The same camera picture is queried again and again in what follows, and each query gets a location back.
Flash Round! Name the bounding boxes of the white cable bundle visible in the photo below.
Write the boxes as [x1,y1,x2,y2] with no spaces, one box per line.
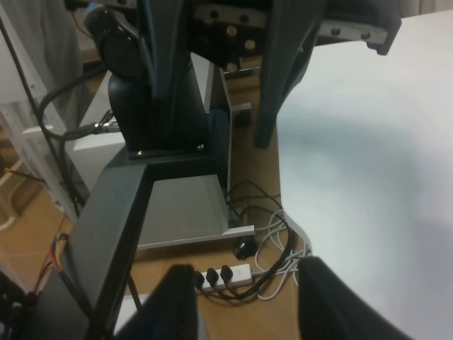
[253,208,314,301]

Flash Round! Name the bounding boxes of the black power cable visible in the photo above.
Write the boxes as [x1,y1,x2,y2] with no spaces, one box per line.
[197,232,298,302]

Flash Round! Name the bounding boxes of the grey robot base stand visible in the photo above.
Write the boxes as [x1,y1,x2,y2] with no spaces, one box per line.
[64,150,253,339]

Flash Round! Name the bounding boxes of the white power strip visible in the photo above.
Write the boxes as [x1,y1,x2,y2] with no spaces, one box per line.
[193,262,254,293]

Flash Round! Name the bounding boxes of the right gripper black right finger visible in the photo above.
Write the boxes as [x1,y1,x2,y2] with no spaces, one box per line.
[298,257,409,339]

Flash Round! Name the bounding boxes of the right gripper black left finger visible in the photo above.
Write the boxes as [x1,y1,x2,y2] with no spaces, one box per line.
[115,265,199,339]

